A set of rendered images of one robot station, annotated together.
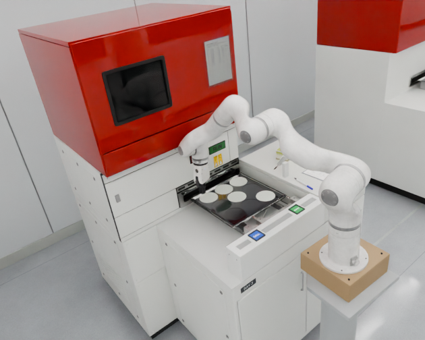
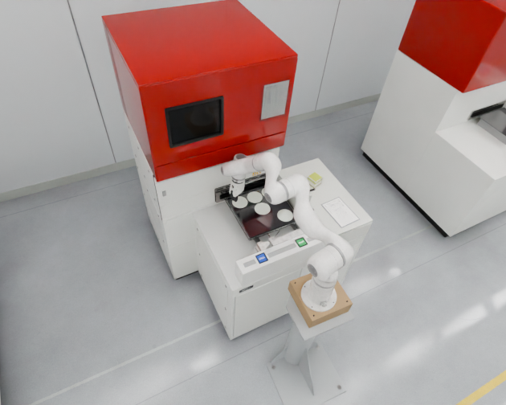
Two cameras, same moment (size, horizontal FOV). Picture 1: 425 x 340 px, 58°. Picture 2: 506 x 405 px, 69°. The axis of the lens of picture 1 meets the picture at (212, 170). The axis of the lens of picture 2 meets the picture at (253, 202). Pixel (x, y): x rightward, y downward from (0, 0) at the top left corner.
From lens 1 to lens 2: 0.69 m
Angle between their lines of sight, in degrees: 20
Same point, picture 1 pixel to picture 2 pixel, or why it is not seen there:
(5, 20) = not seen: outside the picture
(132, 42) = (196, 85)
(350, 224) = (325, 285)
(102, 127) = (158, 148)
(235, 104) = (270, 165)
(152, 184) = (195, 185)
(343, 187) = (324, 269)
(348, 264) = (318, 304)
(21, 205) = (91, 137)
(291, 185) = not seen: hidden behind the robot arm
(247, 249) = (250, 269)
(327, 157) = (324, 235)
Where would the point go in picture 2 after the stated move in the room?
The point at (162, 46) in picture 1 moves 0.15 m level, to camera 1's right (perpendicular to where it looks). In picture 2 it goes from (223, 88) to (254, 92)
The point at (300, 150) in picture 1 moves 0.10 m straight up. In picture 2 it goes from (306, 223) to (309, 210)
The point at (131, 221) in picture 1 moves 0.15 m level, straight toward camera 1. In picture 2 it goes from (173, 209) to (172, 227)
